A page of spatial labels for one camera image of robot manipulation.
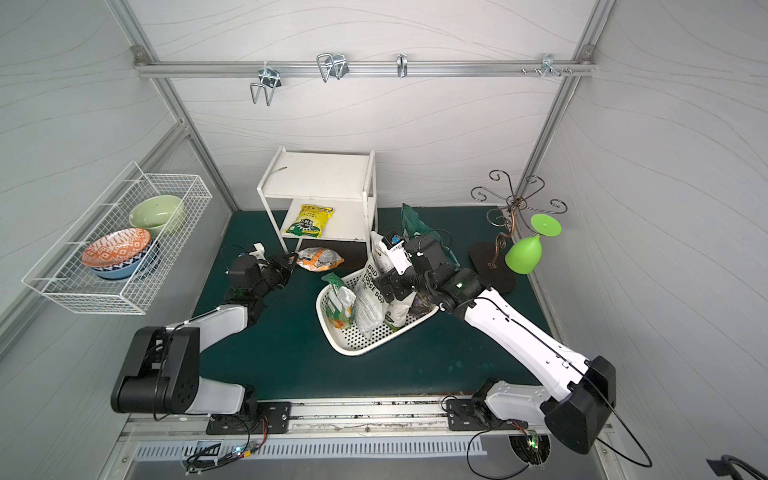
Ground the green white-striped fertilizer bag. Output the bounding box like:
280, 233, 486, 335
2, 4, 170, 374
321, 273, 356, 330

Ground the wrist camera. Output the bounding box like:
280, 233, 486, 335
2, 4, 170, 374
248, 243, 266, 261
381, 234, 412, 276

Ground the yellow green seed bag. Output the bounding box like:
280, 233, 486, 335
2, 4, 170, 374
284, 204, 335, 238

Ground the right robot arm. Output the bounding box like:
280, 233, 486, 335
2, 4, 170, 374
373, 235, 616, 454

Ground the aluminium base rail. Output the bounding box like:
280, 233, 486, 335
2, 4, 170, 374
119, 393, 614, 439

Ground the aluminium top rail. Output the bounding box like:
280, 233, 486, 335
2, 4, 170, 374
135, 58, 597, 80

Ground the white wire wall basket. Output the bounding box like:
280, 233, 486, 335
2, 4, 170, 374
22, 163, 212, 315

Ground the orange patterned bowl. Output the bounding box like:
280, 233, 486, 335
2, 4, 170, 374
81, 228, 152, 268

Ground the white slotted cable duct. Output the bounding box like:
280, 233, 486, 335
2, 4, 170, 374
133, 436, 487, 462

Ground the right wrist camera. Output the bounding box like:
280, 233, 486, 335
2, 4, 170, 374
381, 234, 412, 276

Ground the orange white small bag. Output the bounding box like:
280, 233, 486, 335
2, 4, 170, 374
297, 247, 344, 272

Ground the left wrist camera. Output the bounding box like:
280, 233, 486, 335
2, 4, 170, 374
248, 243, 266, 261

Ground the blue bowl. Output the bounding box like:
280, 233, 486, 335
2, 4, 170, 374
91, 250, 158, 280

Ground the white perforated plastic basket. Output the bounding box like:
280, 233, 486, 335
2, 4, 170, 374
316, 267, 438, 356

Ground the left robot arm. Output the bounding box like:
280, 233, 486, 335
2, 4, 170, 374
110, 253, 298, 421

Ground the dark green table mat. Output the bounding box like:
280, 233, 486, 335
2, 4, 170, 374
194, 206, 551, 400

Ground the black object bottom right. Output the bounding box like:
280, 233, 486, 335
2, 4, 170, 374
707, 455, 767, 480

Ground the light green bowl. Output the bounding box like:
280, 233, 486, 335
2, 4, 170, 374
129, 195, 187, 238

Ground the dark green fertilizer bag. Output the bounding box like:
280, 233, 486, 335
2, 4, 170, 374
400, 203, 461, 319

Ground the metal double hook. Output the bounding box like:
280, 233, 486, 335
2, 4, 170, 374
249, 63, 282, 106

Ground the white two-tier shelf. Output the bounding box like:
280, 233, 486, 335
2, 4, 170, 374
256, 146, 378, 252

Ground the bronze curly wire stand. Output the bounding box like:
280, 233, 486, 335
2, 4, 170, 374
470, 175, 568, 294

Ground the green plastic goblet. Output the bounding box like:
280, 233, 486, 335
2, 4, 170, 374
505, 214, 562, 275

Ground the black white soil bag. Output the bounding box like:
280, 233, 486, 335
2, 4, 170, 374
354, 260, 388, 339

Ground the white green fertilizer bag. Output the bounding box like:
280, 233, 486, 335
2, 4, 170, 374
370, 231, 416, 330

